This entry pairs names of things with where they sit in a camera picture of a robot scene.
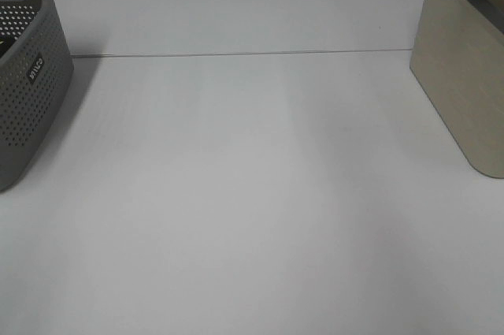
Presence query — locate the grey perforated plastic basket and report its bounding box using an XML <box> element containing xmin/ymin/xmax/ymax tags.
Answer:
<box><xmin>1</xmin><ymin>0</ymin><xmax>74</xmax><ymax>190</ymax></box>

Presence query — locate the beige plastic bin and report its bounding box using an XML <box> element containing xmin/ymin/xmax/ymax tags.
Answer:
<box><xmin>409</xmin><ymin>0</ymin><xmax>503</xmax><ymax>178</ymax></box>

